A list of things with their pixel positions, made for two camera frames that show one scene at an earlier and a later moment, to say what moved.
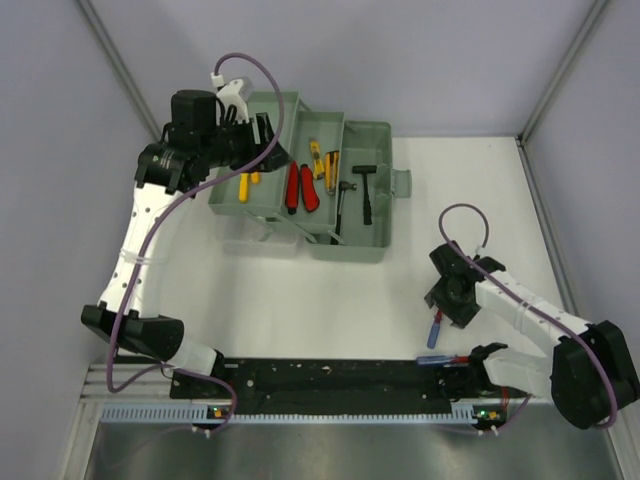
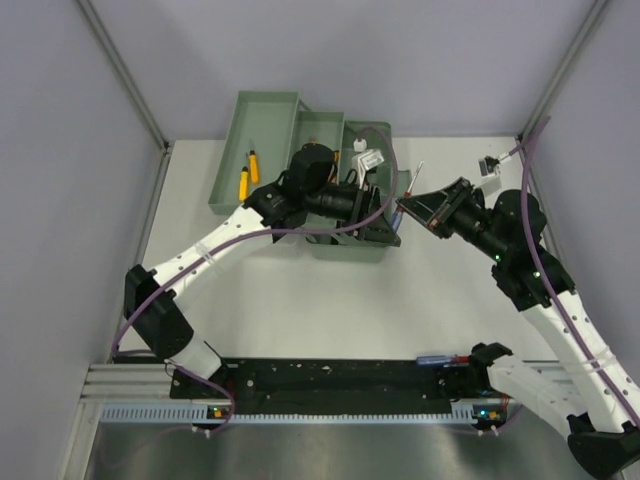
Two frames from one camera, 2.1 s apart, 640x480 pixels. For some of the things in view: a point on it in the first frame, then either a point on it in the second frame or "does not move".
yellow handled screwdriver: (243, 190) does not move
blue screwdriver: (433, 334) to (398, 214)
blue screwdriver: (443, 361) does not move
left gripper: (244, 129) to (359, 204)
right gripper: (459, 315) to (433, 208)
